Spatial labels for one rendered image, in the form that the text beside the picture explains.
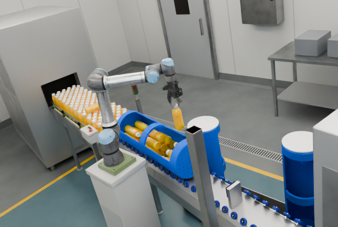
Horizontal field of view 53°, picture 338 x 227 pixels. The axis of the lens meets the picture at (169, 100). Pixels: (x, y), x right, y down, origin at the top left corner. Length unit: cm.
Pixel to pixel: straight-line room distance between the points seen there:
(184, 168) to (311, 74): 359
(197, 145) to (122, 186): 97
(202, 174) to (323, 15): 395
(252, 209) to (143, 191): 80
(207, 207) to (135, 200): 86
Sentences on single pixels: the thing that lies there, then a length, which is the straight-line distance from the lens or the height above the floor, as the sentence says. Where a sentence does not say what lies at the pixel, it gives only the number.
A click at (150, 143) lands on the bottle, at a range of 270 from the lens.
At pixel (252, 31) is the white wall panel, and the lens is 586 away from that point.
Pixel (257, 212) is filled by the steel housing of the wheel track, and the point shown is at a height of 93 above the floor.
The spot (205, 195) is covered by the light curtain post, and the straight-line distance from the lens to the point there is 177.
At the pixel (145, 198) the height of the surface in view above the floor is 85.
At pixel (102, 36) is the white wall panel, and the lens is 786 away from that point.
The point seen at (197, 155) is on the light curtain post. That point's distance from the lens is 162.
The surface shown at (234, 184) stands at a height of 108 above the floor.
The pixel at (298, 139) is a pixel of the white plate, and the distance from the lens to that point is 269.
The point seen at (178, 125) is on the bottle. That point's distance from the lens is 248.
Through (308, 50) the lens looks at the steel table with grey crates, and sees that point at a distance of 466.
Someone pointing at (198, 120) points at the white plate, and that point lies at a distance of 307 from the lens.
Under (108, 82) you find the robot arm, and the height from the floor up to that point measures 177.
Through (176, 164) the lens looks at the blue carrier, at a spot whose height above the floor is 113.
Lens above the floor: 248
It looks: 24 degrees down
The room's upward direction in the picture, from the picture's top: 12 degrees counter-clockwise
